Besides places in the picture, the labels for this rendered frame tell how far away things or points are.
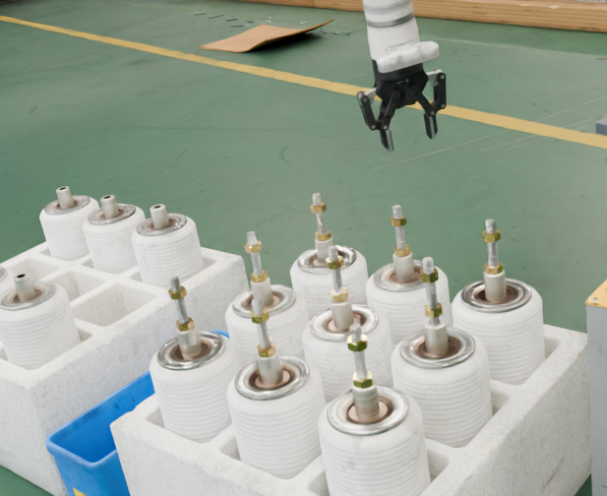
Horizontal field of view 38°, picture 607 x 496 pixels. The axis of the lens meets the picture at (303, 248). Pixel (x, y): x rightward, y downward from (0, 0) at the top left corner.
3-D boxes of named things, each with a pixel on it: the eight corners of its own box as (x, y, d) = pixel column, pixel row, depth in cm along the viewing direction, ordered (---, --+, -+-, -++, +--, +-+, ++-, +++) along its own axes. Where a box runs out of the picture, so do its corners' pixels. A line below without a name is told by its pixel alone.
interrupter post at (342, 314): (331, 324, 97) (327, 297, 96) (352, 318, 98) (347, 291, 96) (336, 334, 95) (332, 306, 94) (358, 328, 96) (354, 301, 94)
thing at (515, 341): (515, 469, 98) (504, 327, 91) (448, 437, 105) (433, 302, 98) (566, 427, 103) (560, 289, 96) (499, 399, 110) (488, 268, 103)
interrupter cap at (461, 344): (410, 378, 85) (409, 372, 85) (392, 341, 92) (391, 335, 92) (486, 362, 86) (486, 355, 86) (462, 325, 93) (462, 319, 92)
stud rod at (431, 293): (429, 325, 88) (422, 257, 85) (440, 324, 88) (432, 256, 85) (430, 331, 88) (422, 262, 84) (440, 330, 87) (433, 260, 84)
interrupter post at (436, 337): (429, 359, 88) (426, 331, 86) (422, 347, 90) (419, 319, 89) (453, 354, 88) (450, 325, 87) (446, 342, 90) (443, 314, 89)
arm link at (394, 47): (382, 75, 127) (375, 33, 123) (359, 52, 136) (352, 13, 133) (442, 57, 127) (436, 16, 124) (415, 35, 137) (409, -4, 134)
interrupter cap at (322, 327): (303, 319, 99) (302, 313, 99) (367, 302, 100) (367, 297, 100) (319, 351, 93) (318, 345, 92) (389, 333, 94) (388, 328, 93)
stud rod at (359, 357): (358, 400, 81) (346, 327, 77) (364, 394, 81) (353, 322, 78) (367, 402, 80) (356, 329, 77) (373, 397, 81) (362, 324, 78)
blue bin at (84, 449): (230, 397, 133) (214, 327, 128) (284, 417, 126) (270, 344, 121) (65, 517, 114) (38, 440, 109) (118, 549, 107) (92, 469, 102)
